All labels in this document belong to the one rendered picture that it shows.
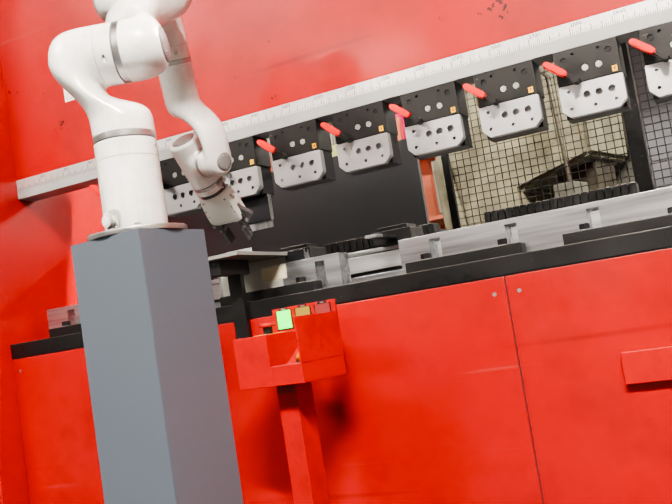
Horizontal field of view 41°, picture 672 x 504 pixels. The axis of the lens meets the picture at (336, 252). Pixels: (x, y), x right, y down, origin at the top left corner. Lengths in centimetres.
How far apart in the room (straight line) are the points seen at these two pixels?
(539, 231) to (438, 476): 64
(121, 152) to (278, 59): 91
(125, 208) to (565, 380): 105
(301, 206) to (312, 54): 73
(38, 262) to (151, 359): 151
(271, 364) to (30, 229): 126
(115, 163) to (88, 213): 159
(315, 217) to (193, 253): 135
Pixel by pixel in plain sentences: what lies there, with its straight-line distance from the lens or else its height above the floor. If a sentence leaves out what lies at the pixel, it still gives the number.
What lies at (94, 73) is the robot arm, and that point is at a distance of 179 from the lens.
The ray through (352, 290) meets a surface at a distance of 224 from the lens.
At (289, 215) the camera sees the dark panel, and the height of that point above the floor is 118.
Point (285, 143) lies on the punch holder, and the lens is 248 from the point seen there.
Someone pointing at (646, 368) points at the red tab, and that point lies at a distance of 205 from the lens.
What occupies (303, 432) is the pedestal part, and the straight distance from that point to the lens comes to 210.
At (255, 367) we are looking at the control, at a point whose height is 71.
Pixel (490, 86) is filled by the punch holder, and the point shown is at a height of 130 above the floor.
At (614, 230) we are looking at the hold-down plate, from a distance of 213.
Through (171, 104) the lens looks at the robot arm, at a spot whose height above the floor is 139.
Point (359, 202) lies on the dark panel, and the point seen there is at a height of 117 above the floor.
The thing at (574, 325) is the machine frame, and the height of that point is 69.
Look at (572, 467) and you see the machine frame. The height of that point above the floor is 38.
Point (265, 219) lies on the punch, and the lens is 253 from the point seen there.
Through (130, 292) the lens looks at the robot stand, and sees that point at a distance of 164.
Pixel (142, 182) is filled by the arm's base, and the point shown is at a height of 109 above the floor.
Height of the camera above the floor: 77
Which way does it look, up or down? 5 degrees up
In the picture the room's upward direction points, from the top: 9 degrees counter-clockwise
